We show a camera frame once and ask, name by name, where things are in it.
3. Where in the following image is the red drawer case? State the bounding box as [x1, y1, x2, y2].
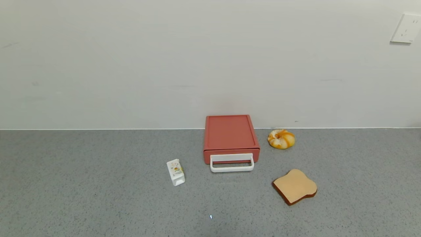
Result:
[203, 115, 260, 152]

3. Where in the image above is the small white printed carton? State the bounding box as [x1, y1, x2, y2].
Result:
[166, 159, 186, 187]

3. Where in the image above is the white wall socket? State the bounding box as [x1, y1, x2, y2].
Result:
[390, 13, 421, 44]

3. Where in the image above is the orange swirl bun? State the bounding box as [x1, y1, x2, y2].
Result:
[267, 129, 296, 150]

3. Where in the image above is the toast slice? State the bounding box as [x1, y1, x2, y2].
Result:
[272, 169, 318, 206]

